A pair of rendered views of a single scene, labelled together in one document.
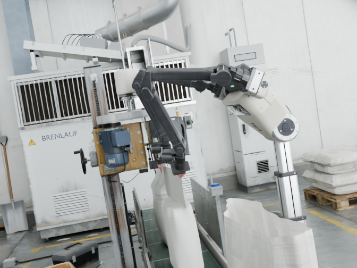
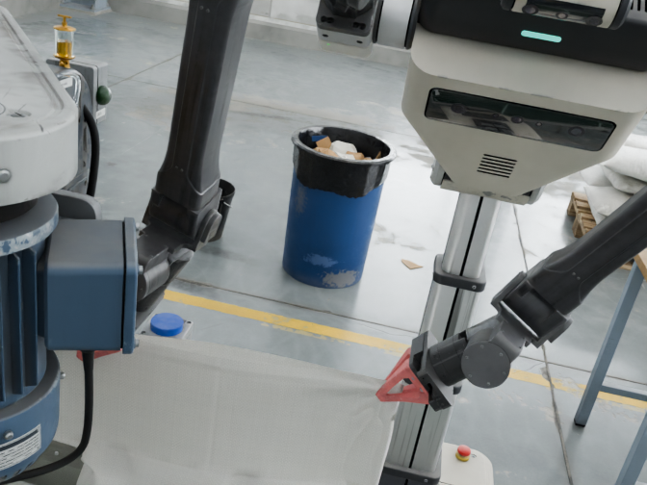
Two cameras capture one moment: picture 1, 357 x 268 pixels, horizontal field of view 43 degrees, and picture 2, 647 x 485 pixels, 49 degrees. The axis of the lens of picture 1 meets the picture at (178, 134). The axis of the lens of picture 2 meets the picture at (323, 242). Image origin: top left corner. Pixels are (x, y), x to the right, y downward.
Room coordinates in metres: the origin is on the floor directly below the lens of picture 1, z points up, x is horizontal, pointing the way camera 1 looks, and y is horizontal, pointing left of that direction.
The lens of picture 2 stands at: (2.52, 0.84, 1.59)
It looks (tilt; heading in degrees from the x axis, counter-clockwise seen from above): 25 degrees down; 283
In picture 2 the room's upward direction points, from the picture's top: 10 degrees clockwise
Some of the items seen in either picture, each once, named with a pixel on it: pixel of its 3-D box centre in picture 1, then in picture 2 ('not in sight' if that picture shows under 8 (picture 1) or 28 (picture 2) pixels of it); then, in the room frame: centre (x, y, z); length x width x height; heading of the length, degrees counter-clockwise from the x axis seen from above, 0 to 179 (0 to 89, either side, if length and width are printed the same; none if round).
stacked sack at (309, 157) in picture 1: (328, 153); not in sight; (5.64, -1.80, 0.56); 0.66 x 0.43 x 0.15; 95
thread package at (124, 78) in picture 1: (127, 82); not in sight; (2.95, 0.27, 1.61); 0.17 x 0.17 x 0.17
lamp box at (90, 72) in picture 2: (187, 122); (76, 89); (3.15, -0.07, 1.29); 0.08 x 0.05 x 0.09; 8
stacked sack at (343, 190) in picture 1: (337, 184); not in sight; (5.42, -1.79, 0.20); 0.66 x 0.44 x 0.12; 8
